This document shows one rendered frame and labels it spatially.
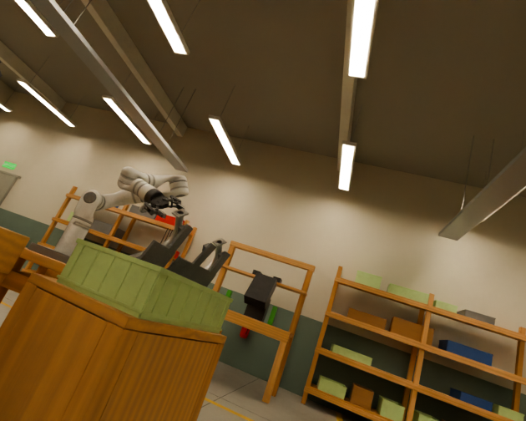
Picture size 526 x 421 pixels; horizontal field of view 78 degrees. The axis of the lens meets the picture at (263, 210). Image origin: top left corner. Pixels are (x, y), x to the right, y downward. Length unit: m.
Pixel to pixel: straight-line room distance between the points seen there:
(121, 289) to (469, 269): 6.28
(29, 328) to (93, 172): 7.91
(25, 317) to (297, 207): 5.88
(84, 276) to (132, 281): 0.20
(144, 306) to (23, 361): 0.43
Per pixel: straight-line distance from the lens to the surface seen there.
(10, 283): 1.75
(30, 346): 1.38
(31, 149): 10.90
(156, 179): 1.62
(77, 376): 1.20
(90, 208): 1.78
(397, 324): 5.88
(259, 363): 6.39
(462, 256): 6.92
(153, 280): 1.14
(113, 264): 1.26
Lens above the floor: 0.91
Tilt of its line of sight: 18 degrees up
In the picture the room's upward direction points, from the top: 21 degrees clockwise
